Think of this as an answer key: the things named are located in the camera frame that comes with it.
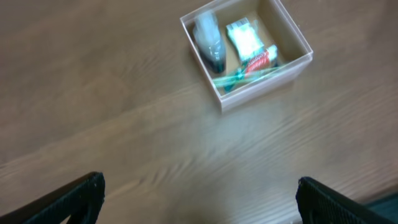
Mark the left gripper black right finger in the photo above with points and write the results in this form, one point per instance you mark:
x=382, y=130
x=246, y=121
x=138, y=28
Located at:
x=319, y=204

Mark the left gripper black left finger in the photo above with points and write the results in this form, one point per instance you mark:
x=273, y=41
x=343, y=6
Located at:
x=79, y=201

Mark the green toothbrush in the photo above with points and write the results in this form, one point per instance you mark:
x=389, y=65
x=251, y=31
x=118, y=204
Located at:
x=228, y=82

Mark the red green toothpaste tube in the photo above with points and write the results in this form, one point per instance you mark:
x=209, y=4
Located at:
x=266, y=59

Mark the green soap box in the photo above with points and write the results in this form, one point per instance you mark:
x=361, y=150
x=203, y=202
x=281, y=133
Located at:
x=243, y=35

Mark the clear bottle with dark liquid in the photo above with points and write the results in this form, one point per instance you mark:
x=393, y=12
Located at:
x=209, y=41

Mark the white cardboard box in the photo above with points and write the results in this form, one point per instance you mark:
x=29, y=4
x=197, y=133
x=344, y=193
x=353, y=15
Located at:
x=274, y=27

